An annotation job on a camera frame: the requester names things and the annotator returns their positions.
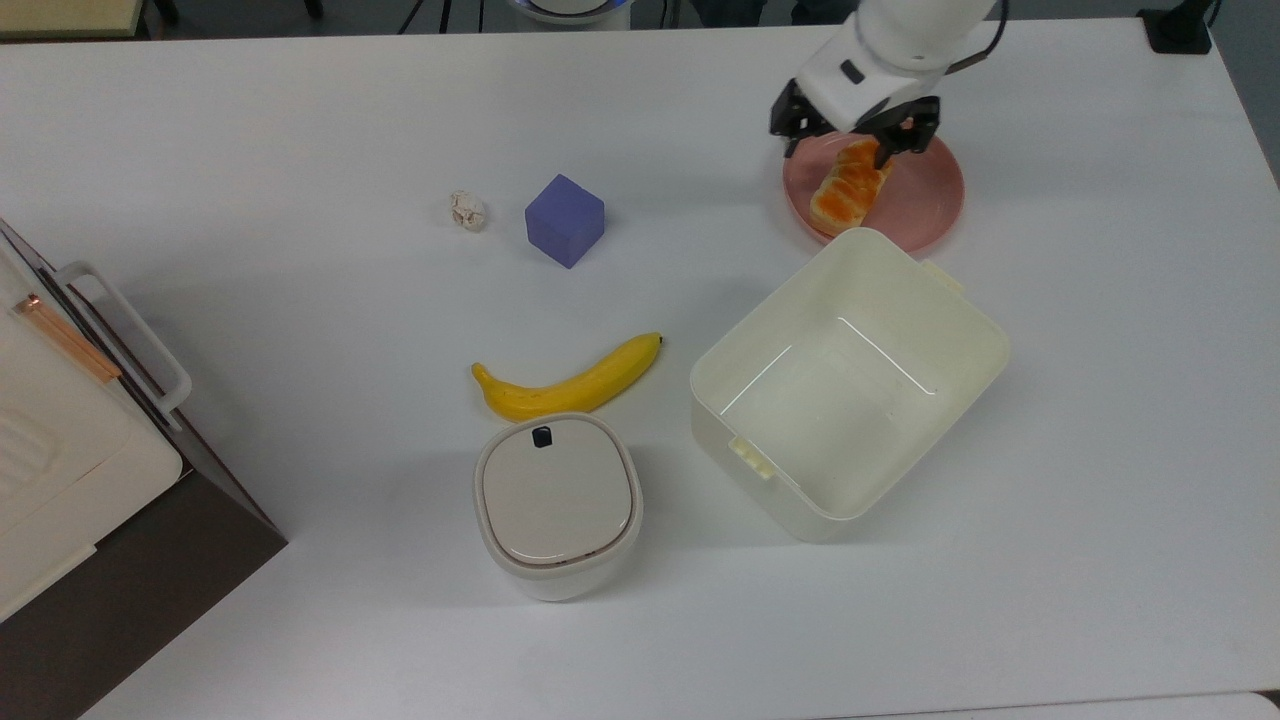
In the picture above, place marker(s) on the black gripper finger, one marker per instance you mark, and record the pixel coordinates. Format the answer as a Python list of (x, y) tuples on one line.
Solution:
[(912, 125), (792, 115)]

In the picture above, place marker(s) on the bread with orange glaze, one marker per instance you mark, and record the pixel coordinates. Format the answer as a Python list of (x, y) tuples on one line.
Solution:
[(845, 195)]

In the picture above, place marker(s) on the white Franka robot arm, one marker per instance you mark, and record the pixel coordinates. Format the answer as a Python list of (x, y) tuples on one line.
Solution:
[(900, 50)]

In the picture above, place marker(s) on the pink plate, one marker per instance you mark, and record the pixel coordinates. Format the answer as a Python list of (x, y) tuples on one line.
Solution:
[(920, 195)]

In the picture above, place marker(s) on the purple cube block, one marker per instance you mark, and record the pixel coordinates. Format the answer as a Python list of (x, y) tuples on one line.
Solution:
[(565, 222)]

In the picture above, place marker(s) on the cream open plastic bin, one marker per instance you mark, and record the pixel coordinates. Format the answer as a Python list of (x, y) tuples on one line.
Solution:
[(850, 400)]

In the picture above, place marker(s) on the crumpled white paper ball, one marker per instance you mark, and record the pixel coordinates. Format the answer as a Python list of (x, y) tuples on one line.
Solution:
[(467, 211)]

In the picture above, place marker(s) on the yellow banana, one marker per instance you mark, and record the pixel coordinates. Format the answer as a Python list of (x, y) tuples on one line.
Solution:
[(560, 392)]

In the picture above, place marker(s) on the black tripod legs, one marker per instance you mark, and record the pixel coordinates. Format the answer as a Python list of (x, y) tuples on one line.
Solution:
[(440, 12)]

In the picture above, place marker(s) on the small beige lidded trash can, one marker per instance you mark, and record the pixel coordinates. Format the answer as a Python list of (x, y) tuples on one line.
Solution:
[(558, 500)]

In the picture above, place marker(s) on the beige side table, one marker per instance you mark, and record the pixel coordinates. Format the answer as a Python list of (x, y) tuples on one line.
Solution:
[(65, 15)]

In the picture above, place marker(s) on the orange latch strip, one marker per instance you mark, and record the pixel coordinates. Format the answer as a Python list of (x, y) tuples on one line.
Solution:
[(65, 337)]

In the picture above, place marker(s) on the white toaster oven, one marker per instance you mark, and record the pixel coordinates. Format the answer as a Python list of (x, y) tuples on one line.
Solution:
[(140, 610)]

